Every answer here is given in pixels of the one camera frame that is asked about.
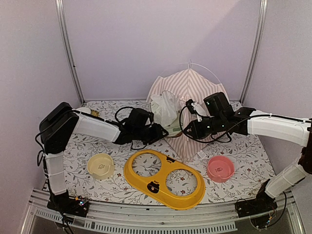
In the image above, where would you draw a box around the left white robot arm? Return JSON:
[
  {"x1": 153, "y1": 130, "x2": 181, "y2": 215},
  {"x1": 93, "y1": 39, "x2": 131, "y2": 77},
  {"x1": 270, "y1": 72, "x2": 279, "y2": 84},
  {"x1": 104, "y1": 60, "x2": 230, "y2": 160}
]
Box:
[{"x1": 35, "y1": 102, "x2": 169, "y2": 212}]

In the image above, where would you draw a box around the cream pet bowl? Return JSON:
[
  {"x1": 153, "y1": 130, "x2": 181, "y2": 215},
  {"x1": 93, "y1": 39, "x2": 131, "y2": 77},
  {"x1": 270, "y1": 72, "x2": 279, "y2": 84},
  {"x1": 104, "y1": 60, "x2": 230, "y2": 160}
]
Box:
[{"x1": 87, "y1": 153, "x2": 115, "y2": 180}]

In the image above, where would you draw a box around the white tent pole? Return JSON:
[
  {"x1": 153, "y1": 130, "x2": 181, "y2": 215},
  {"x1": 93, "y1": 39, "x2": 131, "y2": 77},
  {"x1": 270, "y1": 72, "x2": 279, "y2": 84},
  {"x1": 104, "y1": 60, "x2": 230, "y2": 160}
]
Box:
[{"x1": 159, "y1": 59, "x2": 222, "y2": 83}]

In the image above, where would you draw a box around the white ceramic bowl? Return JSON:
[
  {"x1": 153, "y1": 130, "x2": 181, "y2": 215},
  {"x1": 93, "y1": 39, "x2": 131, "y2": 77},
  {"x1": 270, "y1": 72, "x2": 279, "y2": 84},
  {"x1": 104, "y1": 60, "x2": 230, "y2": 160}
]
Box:
[{"x1": 77, "y1": 107, "x2": 91, "y2": 114}]

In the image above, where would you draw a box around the aluminium frame post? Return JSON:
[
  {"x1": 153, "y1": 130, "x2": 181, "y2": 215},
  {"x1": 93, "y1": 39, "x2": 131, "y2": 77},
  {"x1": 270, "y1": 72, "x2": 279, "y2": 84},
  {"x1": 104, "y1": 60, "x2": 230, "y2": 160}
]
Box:
[
  {"x1": 239, "y1": 0, "x2": 268, "y2": 104},
  {"x1": 55, "y1": 0, "x2": 85, "y2": 104}
]

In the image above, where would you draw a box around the brown checkered mat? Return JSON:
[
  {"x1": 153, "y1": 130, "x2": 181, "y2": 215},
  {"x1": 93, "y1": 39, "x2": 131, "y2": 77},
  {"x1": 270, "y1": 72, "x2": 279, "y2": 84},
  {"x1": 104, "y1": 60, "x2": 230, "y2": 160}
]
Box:
[{"x1": 150, "y1": 101, "x2": 182, "y2": 137}]

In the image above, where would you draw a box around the pink striped pet tent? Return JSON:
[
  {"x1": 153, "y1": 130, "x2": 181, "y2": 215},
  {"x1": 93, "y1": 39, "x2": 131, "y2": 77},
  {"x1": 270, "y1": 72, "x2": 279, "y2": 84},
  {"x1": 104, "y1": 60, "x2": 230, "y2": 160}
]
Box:
[{"x1": 146, "y1": 69, "x2": 229, "y2": 163}]

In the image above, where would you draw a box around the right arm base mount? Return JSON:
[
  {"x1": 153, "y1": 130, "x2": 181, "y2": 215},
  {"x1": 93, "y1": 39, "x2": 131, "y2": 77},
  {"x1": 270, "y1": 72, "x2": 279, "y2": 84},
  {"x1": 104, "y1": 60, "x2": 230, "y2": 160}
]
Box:
[{"x1": 235, "y1": 179, "x2": 277, "y2": 217}]

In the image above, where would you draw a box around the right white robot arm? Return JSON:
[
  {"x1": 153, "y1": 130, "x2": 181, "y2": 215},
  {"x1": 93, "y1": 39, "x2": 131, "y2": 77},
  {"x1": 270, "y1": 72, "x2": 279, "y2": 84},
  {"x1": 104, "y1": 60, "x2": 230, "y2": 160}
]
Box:
[{"x1": 180, "y1": 92, "x2": 312, "y2": 213}]

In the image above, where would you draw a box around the yellow double bowl holder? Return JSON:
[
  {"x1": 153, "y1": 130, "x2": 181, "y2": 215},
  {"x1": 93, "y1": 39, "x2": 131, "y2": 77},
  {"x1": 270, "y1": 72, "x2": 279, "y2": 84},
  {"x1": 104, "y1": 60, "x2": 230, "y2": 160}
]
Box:
[{"x1": 123, "y1": 149, "x2": 206, "y2": 210}]

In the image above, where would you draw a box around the pink pet bowl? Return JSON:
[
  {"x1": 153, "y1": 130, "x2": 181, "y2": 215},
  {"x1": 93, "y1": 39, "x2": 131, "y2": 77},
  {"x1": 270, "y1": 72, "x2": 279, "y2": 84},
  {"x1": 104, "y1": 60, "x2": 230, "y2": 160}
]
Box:
[{"x1": 207, "y1": 156, "x2": 235, "y2": 183}]

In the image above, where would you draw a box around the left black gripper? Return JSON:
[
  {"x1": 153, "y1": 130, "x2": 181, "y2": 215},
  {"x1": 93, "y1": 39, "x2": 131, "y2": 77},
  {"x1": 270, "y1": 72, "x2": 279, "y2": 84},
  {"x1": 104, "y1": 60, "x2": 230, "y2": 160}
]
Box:
[{"x1": 134, "y1": 122, "x2": 169, "y2": 145}]

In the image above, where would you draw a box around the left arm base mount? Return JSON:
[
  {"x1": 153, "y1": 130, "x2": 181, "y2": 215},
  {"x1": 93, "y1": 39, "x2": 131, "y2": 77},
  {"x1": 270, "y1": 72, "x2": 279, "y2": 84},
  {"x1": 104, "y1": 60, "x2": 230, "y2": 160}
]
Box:
[{"x1": 47, "y1": 191, "x2": 90, "y2": 217}]

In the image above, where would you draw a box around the right aluminium frame post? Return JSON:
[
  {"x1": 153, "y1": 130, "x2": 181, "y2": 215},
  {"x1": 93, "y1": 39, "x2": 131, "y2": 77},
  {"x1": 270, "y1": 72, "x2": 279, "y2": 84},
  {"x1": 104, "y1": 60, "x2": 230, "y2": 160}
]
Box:
[{"x1": 239, "y1": 0, "x2": 268, "y2": 104}]

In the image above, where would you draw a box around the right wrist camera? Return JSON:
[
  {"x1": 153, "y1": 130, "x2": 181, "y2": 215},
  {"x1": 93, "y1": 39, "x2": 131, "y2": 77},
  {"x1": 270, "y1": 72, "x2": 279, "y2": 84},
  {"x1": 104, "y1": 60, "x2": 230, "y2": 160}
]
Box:
[{"x1": 186, "y1": 99, "x2": 206, "y2": 122}]

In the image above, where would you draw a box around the front aluminium rail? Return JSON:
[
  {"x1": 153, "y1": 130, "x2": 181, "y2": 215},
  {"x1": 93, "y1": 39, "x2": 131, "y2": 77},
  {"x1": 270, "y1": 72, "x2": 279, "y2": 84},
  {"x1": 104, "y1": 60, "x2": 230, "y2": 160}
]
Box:
[{"x1": 21, "y1": 189, "x2": 306, "y2": 234}]

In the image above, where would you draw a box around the left aluminium frame post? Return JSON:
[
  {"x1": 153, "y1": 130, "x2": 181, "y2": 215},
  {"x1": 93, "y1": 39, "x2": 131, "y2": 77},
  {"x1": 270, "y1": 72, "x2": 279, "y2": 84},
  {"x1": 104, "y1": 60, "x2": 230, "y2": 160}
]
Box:
[{"x1": 55, "y1": 0, "x2": 85, "y2": 104}]

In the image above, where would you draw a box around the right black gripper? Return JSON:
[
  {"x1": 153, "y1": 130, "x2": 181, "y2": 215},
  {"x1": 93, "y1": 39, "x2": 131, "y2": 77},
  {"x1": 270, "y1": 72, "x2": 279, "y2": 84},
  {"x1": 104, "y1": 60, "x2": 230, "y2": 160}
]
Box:
[{"x1": 183, "y1": 115, "x2": 226, "y2": 140}]

